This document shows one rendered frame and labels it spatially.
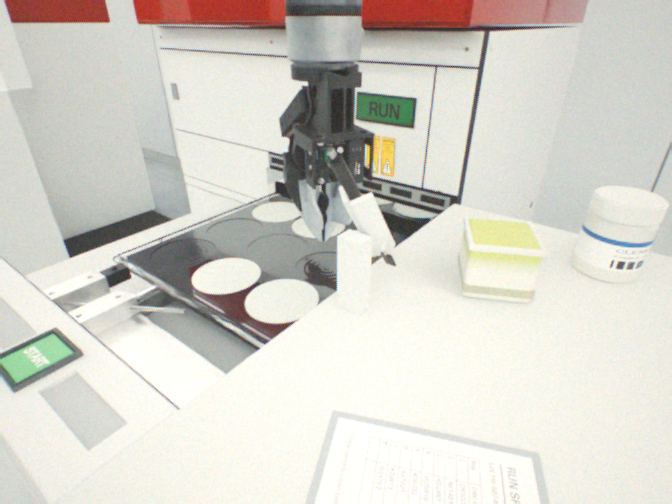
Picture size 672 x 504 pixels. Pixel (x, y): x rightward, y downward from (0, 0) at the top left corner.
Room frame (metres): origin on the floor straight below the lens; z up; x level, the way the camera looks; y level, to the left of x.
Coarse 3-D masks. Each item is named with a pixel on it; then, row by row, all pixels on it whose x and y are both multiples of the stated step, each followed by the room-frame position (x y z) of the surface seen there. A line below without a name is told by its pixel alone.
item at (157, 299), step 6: (150, 294) 0.54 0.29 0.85; (156, 294) 0.54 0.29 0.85; (162, 294) 0.55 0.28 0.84; (144, 300) 0.52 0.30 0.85; (150, 300) 0.53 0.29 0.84; (156, 300) 0.54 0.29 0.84; (162, 300) 0.54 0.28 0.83; (168, 300) 0.55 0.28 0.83; (174, 300) 0.56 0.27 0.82; (138, 306) 0.51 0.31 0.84; (144, 306) 0.52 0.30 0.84; (150, 306) 0.53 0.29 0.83; (156, 306) 0.53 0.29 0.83; (162, 306) 0.54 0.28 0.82; (144, 312) 0.52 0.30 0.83; (150, 312) 0.52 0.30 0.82
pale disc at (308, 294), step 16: (256, 288) 0.48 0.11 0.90; (272, 288) 0.48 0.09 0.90; (288, 288) 0.48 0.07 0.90; (304, 288) 0.48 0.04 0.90; (256, 304) 0.44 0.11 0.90; (272, 304) 0.44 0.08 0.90; (288, 304) 0.44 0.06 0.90; (304, 304) 0.44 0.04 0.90; (272, 320) 0.41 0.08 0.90; (288, 320) 0.41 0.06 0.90
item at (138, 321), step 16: (128, 320) 0.43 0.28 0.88; (144, 320) 0.43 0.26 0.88; (96, 336) 0.40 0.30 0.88; (112, 336) 0.40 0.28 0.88; (128, 336) 0.40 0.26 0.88; (144, 336) 0.40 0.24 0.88; (160, 336) 0.40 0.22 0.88; (128, 352) 0.37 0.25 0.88; (144, 352) 0.37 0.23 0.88; (160, 352) 0.37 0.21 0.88; (176, 352) 0.37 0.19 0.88; (192, 352) 0.37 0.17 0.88; (144, 368) 0.35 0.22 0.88; (160, 368) 0.35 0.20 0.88; (176, 368) 0.35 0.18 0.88; (192, 368) 0.35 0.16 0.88; (208, 368) 0.35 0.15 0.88; (160, 384) 0.32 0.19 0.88; (176, 384) 0.32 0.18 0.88; (192, 384) 0.32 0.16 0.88; (208, 384) 0.32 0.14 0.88; (176, 400) 0.30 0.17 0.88
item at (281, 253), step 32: (224, 224) 0.69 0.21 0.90; (256, 224) 0.69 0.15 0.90; (288, 224) 0.69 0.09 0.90; (352, 224) 0.69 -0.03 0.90; (128, 256) 0.57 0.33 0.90; (160, 256) 0.57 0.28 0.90; (192, 256) 0.57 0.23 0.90; (224, 256) 0.57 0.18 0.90; (256, 256) 0.57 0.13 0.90; (288, 256) 0.57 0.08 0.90; (320, 256) 0.57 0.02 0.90; (192, 288) 0.48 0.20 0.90; (320, 288) 0.48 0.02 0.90; (256, 320) 0.41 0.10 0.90
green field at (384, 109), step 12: (360, 96) 0.76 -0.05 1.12; (372, 96) 0.75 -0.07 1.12; (360, 108) 0.76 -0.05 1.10; (372, 108) 0.75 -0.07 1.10; (384, 108) 0.73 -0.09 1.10; (396, 108) 0.72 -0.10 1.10; (408, 108) 0.70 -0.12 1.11; (384, 120) 0.73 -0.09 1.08; (396, 120) 0.71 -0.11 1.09; (408, 120) 0.70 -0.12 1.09
